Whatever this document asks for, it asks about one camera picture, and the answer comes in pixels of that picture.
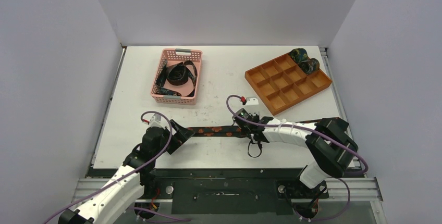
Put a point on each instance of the pink plastic basket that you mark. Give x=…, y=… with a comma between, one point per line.
x=172, y=56

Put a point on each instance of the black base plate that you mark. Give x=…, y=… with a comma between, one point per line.
x=230, y=191

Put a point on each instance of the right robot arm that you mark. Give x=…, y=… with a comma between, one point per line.
x=331, y=148

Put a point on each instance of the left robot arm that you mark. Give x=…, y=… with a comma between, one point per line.
x=132, y=179

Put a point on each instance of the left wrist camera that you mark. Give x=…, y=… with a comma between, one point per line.
x=156, y=121

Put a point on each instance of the rolled dark floral tie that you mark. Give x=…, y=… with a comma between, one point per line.
x=309, y=66

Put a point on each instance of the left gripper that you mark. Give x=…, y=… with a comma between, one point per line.
x=179, y=138

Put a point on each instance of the rolled blue green tie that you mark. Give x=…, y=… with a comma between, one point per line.
x=298, y=55

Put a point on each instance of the dark tie in basket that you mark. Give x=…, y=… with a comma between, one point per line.
x=177, y=75

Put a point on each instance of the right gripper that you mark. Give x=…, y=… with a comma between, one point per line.
x=244, y=122

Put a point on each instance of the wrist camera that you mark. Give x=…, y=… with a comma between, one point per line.
x=156, y=121
x=249, y=101

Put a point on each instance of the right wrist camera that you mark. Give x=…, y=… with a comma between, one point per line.
x=249, y=101

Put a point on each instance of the orange divided tray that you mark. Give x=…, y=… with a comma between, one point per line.
x=281, y=83

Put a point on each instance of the black orange floral tie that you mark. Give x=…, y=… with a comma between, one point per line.
x=235, y=131

